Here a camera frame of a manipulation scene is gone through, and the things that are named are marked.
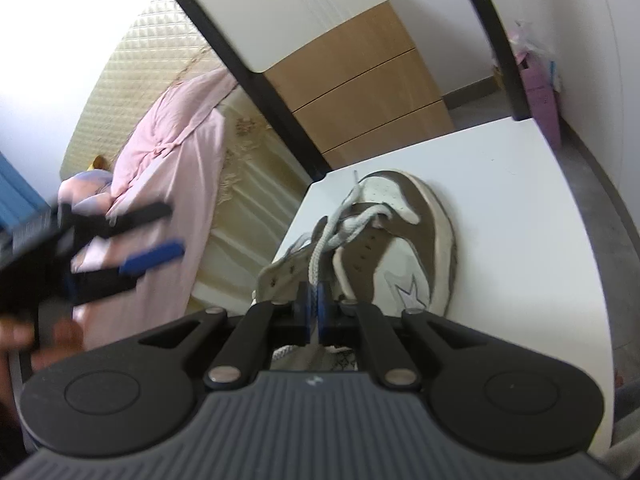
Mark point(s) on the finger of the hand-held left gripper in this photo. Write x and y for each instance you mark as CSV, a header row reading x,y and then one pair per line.
x,y
130,217
155,255

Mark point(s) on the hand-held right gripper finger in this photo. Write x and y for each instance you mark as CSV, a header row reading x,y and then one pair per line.
x,y
312,312
322,312

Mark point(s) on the grey white shoelace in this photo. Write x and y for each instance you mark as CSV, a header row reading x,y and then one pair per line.
x,y
350,225

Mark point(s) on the brown and white sneaker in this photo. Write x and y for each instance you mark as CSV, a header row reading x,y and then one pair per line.
x,y
415,260

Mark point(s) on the person's left hand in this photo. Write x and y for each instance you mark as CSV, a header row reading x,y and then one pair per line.
x,y
65,335

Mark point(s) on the purple peach cloth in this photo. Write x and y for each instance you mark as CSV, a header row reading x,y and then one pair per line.
x,y
85,190

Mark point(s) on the pink cloth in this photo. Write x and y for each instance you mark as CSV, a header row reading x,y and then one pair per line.
x,y
175,160

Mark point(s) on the blue curtain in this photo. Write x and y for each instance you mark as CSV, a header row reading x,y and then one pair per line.
x,y
15,195

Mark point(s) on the bed with pink bedding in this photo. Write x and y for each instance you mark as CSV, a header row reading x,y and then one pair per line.
x,y
150,50

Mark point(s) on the wooden drawer cabinet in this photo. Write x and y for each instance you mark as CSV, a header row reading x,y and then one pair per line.
x,y
360,85

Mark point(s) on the pink cardboard box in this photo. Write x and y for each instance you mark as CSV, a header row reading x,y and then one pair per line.
x,y
542,100

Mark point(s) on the blue plastic stick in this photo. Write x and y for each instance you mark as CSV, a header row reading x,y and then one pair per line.
x,y
553,71

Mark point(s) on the clear plastic bag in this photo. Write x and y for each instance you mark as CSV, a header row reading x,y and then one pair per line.
x,y
527,40

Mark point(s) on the white chair with black frame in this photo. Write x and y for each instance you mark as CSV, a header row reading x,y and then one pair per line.
x,y
500,170

